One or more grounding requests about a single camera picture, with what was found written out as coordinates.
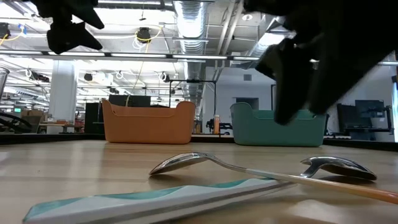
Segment orange plastic bin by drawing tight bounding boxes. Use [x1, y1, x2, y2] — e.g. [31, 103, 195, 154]
[101, 100, 197, 145]

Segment cardboard box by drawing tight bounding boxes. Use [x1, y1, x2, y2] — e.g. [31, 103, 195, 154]
[20, 108, 46, 133]

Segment black background machine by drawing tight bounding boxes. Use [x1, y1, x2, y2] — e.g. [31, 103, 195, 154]
[205, 118, 233, 135]

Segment teal plastic bin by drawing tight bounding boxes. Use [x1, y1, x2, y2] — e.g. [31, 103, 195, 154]
[229, 101, 329, 147]

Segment black cabinet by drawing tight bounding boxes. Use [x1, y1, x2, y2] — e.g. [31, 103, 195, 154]
[84, 101, 105, 135]

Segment black aluminium table frame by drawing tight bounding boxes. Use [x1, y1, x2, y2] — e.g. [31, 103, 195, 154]
[0, 133, 398, 151]

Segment black round ceiling device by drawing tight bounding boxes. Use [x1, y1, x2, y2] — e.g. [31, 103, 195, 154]
[136, 27, 152, 44]

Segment silver ventilation duct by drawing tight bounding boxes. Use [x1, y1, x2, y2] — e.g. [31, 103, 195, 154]
[174, 0, 209, 103]

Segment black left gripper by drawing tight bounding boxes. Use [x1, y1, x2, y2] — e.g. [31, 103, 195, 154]
[29, 0, 105, 55]

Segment white column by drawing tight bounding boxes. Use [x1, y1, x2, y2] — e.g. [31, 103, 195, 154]
[49, 60, 78, 124]

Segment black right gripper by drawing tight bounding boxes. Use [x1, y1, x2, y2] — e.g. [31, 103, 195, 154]
[244, 0, 398, 127]

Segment black monitors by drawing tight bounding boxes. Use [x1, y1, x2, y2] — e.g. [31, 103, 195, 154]
[108, 93, 152, 108]

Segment long ceiling light bar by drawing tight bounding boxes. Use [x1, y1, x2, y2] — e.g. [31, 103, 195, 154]
[0, 49, 398, 66]

